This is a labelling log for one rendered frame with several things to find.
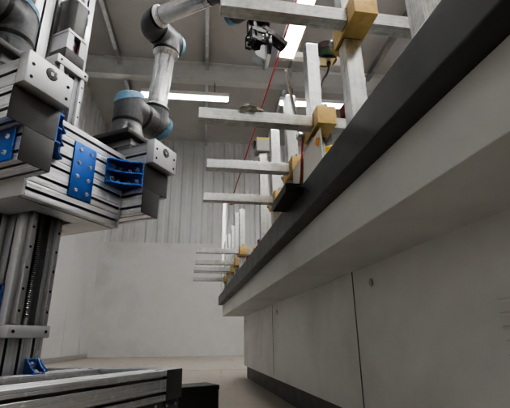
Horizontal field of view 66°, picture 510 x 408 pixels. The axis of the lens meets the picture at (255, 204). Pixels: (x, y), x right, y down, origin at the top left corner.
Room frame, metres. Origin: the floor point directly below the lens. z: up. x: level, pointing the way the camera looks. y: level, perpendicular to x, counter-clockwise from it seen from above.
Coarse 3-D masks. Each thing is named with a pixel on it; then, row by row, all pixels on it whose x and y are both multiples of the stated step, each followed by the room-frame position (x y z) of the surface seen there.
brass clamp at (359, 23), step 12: (360, 0) 0.61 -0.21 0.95; (372, 0) 0.61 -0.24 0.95; (348, 12) 0.63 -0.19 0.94; (360, 12) 0.61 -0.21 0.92; (372, 12) 0.61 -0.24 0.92; (348, 24) 0.64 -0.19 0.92; (360, 24) 0.64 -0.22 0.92; (336, 36) 0.70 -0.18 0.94; (348, 36) 0.67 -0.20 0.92; (360, 36) 0.67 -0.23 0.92; (336, 48) 0.71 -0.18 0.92
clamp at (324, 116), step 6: (318, 108) 0.85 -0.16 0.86; (324, 108) 0.85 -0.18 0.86; (330, 108) 0.86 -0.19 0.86; (312, 114) 0.88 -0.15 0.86; (318, 114) 0.85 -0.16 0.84; (324, 114) 0.85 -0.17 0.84; (330, 114) 0.86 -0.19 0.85; (318, 120) 0.85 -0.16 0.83; (324, 120) 0.85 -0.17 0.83; (330, 120) 0.86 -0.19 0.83; (336, 120) 0.86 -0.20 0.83; (318, 126) 0.87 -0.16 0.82; (324, 126) 0.87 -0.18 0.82; (330, 126) 0.87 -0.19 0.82; (306, 132) 0.94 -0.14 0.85; (312, 132) 0.90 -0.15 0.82; (324, 132) 0.90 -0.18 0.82; (330, 132) 0.90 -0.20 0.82; (306, 138) 0.95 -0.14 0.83; (306, 144) 0.98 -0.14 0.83
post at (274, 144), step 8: (272, 136) 1.42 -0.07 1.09; (272, 144) 1.42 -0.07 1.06; (272, 152) 1.42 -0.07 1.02; (272, 160) 1.42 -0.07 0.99; (272, 176) 1.42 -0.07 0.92; (280, 176) 1.42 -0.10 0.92; (272, 184) 1.42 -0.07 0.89; (280, 184) 1.42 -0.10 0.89; (272, 192) 1.42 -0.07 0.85; (272, 216) 1.43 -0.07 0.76; (272, 224) 1.44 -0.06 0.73
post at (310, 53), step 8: (304, 48) 0.94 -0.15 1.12; (312, 48) 0.93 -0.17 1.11; (304, 56) 0.94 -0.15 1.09; (312, 56) 0.93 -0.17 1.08; (304, 64) 0.94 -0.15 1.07; (312, 64) 0.93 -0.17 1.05; (304, 72) 0.95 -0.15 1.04; (312, 72) 0.92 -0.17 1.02; (304, 80) 0.95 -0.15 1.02; (312, 80) 0.92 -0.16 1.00; (320, 80) 0.93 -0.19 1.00; (312, 88) 0.92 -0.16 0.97; (320, 88) 0.93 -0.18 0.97; (312, 96) 0.92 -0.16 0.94; (320, 96) 0.93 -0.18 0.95; (312, 104) 0.92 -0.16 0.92; (320, 104) 0.93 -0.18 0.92; (312, 112) 0.92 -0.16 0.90
